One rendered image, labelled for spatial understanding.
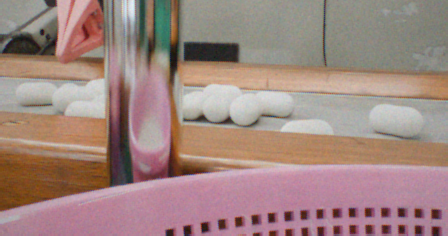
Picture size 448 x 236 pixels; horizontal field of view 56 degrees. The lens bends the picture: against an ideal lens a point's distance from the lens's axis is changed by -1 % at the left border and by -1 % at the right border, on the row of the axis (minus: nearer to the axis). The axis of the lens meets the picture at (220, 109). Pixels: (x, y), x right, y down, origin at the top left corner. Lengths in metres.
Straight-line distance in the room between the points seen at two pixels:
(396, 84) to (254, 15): 1.96
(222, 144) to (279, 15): 2.26
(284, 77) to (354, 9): 1.93
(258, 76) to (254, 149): 0.36
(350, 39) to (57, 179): 2.30
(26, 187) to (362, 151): 0.13
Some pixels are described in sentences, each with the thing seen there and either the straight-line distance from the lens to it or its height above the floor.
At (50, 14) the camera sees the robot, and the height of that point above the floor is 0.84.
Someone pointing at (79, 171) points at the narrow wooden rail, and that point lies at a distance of 0.16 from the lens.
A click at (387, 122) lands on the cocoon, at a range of 0.30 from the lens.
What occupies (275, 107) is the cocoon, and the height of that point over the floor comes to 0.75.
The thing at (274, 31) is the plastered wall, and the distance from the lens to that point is 2.42.
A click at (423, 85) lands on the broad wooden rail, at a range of 0.52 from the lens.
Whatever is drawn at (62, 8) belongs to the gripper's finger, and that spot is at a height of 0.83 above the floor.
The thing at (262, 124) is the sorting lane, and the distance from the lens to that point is 0.32.
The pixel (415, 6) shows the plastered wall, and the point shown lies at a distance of 2.48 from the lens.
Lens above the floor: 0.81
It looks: 10 degrees down
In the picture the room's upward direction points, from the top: 1 degrees clockwise
